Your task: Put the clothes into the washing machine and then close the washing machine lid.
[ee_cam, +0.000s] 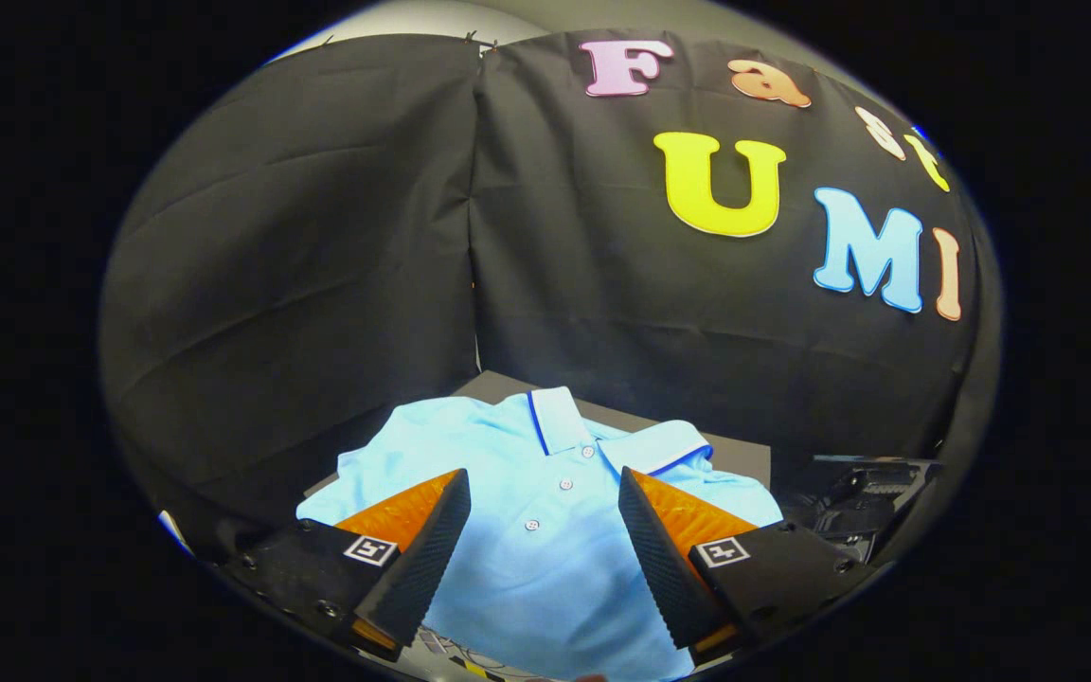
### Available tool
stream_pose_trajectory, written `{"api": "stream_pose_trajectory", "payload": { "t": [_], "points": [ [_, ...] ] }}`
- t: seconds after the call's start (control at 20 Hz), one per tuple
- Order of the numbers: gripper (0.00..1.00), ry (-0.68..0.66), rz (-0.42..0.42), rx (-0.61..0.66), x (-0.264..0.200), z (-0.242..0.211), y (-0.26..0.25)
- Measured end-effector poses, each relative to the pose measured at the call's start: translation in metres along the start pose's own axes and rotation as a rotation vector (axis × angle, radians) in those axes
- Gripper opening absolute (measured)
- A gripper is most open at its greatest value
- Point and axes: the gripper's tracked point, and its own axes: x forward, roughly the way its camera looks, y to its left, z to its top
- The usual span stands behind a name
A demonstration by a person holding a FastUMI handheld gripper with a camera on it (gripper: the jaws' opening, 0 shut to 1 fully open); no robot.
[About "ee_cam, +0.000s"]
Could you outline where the dark grey cabinet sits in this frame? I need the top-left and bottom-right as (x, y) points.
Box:
(304, 371), (772, 498)

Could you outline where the black backdrop cloth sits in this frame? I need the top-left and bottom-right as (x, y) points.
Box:
(100, 28), (1001, 569)

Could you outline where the dark grey washing machine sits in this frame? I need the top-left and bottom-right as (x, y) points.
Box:
(782, 488), (892, 567)

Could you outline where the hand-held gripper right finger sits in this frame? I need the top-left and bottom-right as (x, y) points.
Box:
(618, 466), (887, 664)

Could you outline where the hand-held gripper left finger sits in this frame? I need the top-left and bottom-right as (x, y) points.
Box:
(224, 468), (473, 662)

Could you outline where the light blue polo shirt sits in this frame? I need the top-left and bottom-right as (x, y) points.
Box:
(296, 386), (783, 682)

